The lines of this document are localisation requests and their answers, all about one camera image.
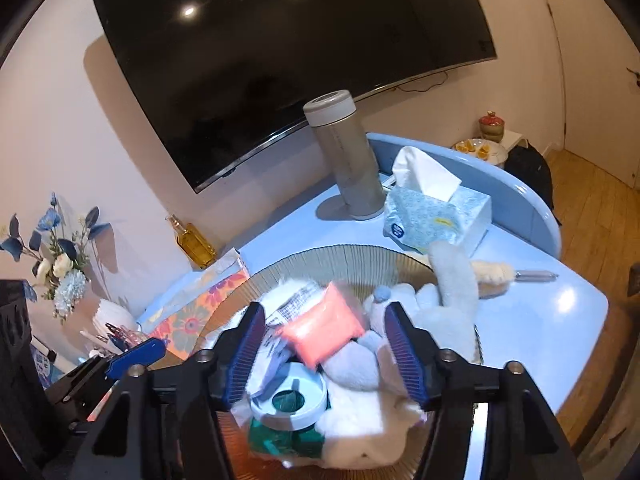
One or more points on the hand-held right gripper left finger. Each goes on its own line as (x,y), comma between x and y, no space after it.
(245,355)

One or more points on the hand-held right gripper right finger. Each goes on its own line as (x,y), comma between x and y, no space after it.
(405,355)

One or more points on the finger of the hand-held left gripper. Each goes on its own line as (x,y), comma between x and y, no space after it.
(135,357)

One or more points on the grey plush toy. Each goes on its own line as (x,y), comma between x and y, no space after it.
(350,365)

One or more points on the white plush toy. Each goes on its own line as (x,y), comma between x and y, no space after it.
(450,305)

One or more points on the black and white patterned packet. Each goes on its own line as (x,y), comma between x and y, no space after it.
(295,302)

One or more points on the pink packet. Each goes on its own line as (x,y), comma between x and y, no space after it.
(325,327)

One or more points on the ribbed glass tray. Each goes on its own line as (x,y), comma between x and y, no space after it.
(312,264)

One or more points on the bunch of pens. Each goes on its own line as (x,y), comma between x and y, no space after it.
(117,340)

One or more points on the blue and white flower bouquet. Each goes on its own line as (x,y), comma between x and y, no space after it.
(57,265)

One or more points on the fluffy beige duster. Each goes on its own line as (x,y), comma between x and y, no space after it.
(492,275)

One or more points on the amber glass bottle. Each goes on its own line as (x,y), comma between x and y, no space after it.
(197,245)

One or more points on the blue patterned tissue box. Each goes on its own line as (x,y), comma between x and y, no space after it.
(440,215)

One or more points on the grey cylindrical appliance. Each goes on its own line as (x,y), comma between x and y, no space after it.
(350,160)

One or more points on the black backpack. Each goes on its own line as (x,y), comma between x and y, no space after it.
(530,180)

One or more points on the plate of orange slices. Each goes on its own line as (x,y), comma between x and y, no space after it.
(477,150)

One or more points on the white stool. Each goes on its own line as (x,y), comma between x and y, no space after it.
(515,137)

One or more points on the red lidded jar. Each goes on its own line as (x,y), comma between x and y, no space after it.
(491,126)

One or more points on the black wall television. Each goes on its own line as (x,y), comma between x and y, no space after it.
(280,50)

